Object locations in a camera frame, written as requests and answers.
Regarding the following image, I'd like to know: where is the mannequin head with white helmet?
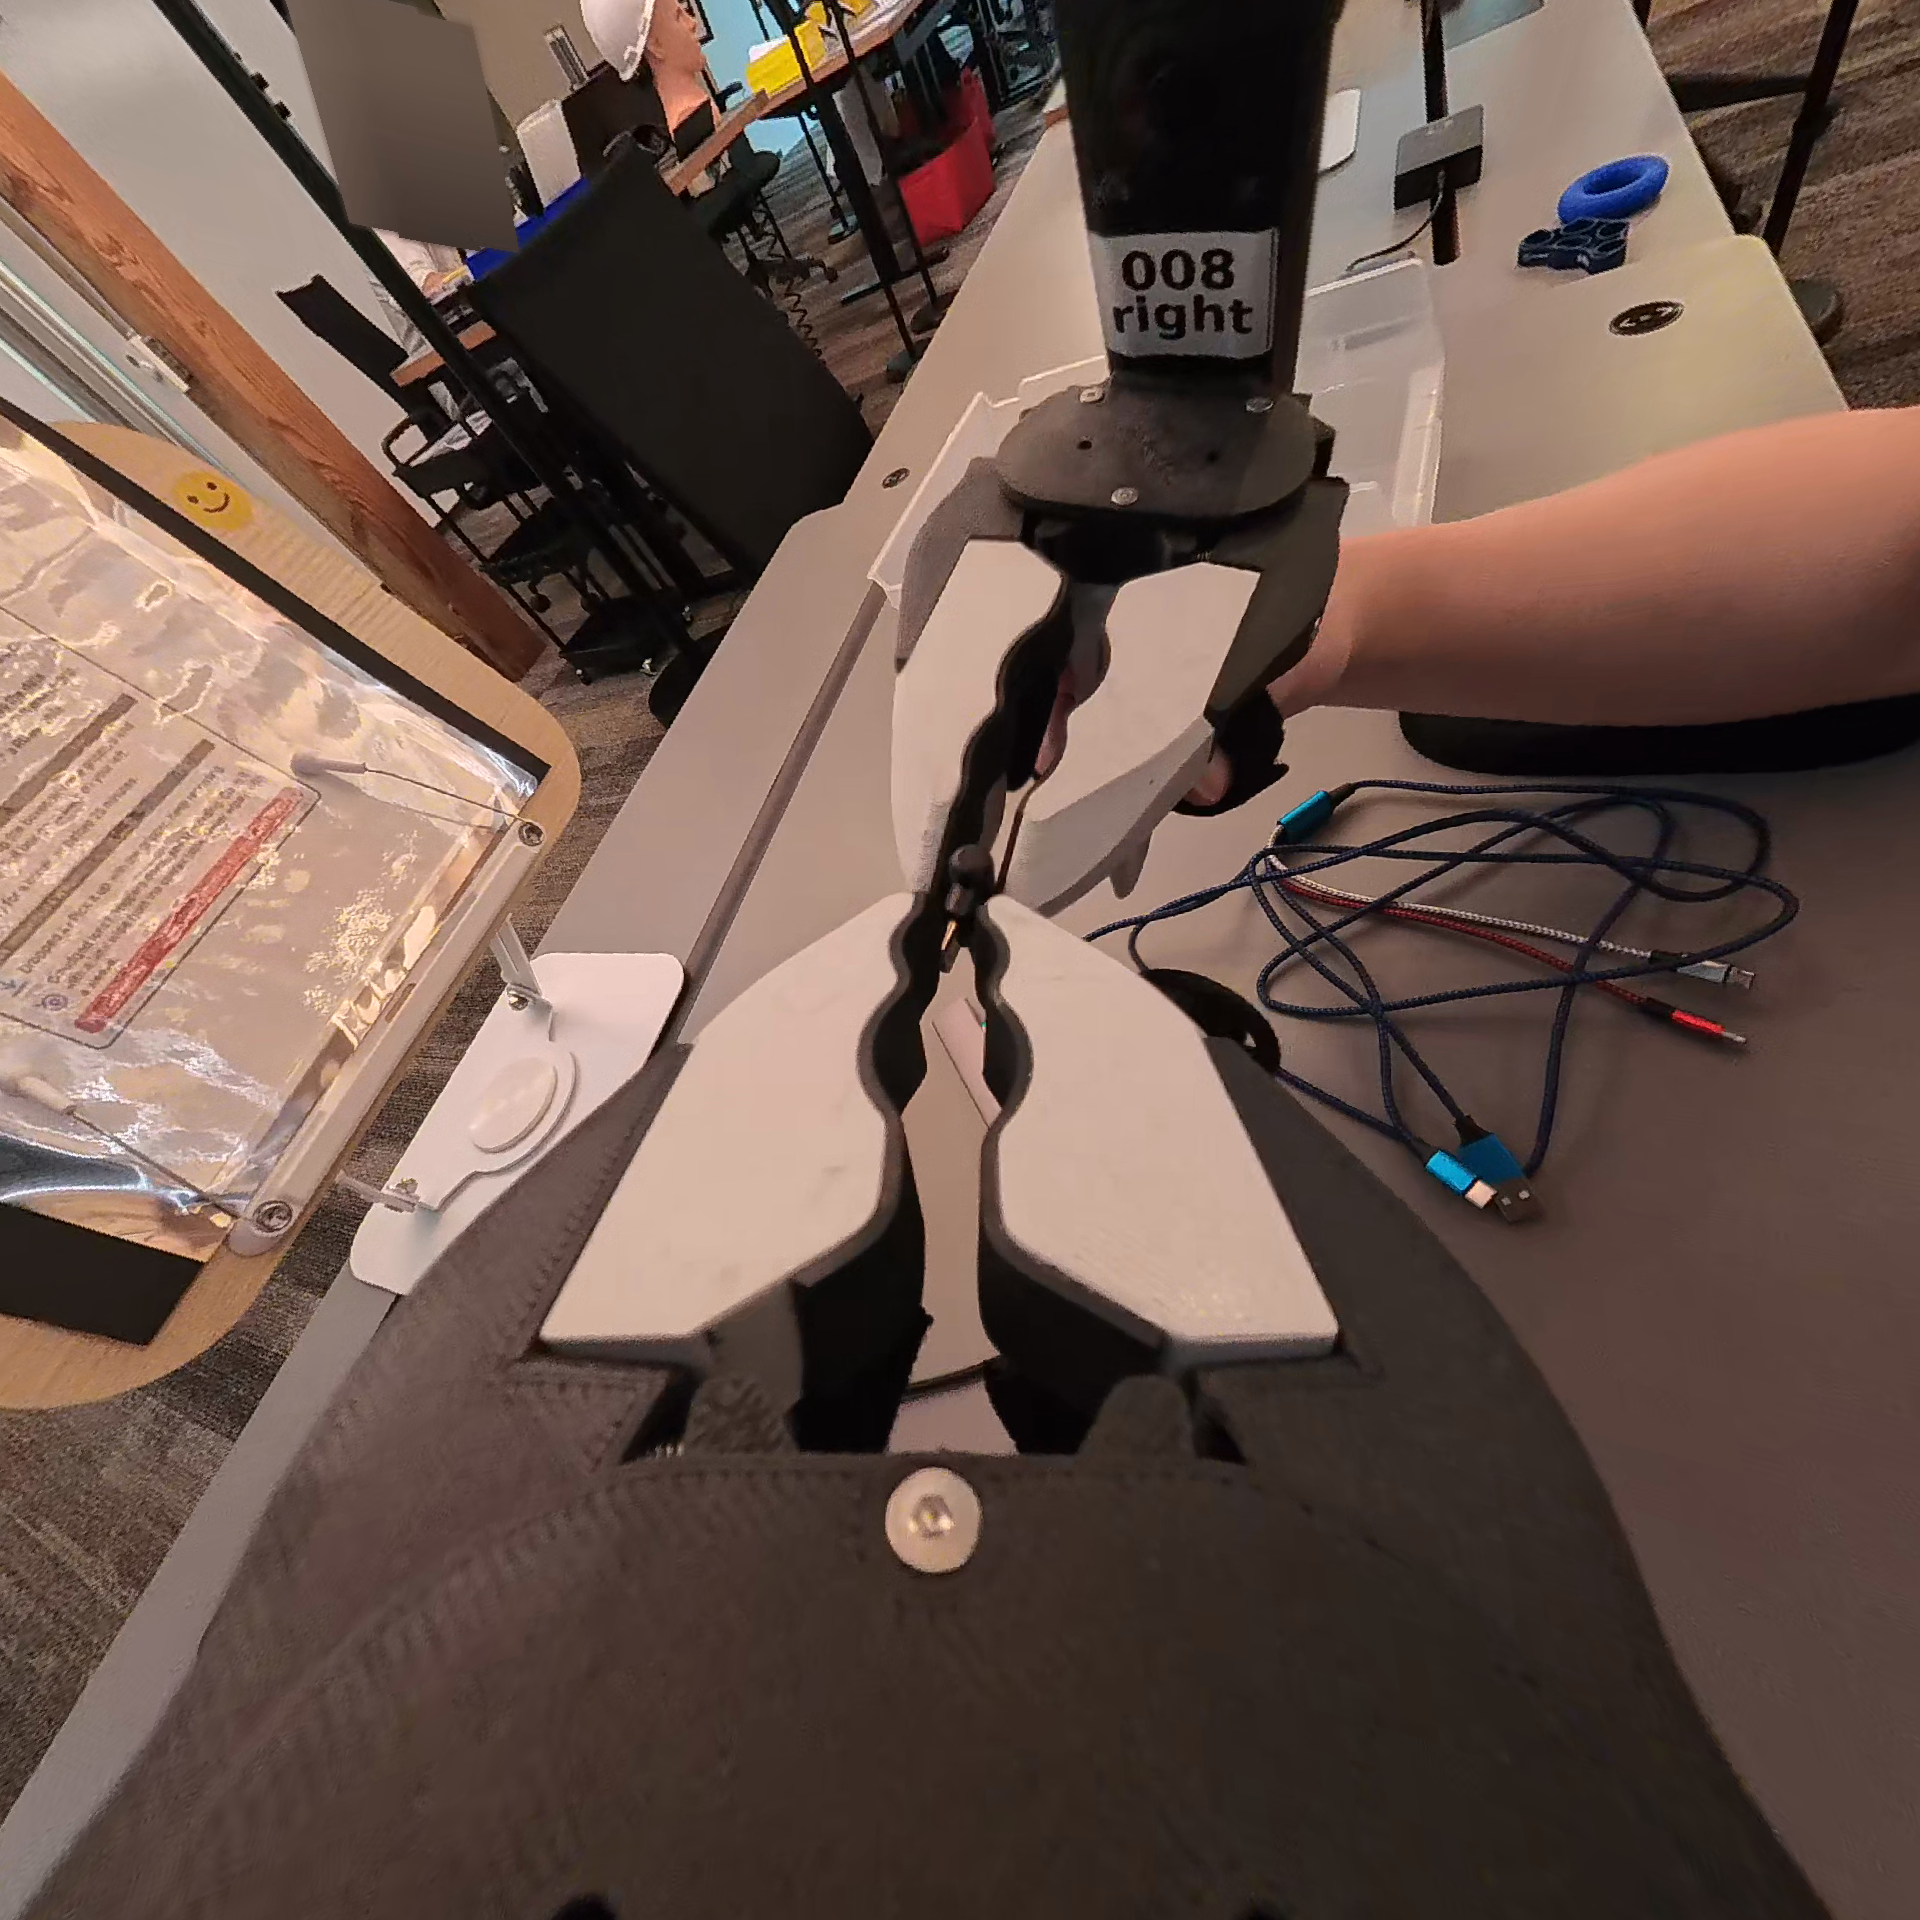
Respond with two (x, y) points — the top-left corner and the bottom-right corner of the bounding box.
(576, 0), (752, 196)

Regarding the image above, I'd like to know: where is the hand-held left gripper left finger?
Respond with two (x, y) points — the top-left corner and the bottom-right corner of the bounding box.
(536, 889), (922, 1352)

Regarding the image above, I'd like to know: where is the black wrist rest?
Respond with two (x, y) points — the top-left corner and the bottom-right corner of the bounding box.
(1399, 704), (1920, 776)

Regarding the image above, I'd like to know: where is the person's right forearm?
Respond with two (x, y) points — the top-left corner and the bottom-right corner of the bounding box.
(1400, 404), (1920, 735)

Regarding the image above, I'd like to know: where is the white tablet stand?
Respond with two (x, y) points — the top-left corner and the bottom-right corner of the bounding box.
(348, 918), (688, 1296)

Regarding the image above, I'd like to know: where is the clear plastic bin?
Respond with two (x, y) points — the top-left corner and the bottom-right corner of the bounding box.
(866, 256), (1449, 633)

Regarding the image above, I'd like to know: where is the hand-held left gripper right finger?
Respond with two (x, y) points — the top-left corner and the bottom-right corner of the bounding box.
(972, 894), (1344, 1364)

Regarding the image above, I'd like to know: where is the blue plastic linkage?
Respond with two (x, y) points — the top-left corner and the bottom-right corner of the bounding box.
(1516, 216), (1632, 280)

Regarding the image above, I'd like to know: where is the blue braided multi-head cable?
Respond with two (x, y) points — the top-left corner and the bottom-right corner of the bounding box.
(1084, 780), (1801, 1230)

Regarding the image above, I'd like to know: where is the black adapter box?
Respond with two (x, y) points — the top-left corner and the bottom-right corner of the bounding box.
(1341, 103), (1489, 279)

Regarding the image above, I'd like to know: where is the person's right hand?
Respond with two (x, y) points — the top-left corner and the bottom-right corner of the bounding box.
(1270, 536), (1414, 713)

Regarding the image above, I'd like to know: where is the red plastic bin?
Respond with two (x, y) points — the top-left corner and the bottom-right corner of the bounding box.
(896, 76), (998, 249)

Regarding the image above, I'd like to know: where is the blue foam ring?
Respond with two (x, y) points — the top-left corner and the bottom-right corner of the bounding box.
(1556, 151), (1671, 226)

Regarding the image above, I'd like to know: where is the black usb-c cable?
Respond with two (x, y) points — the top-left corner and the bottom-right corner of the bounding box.
(932, 772), (1045, 969)

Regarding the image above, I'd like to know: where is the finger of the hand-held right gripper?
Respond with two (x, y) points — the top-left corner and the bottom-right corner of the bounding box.
(997, 569), (1269, 913)
(888, 536), (1077, 904)

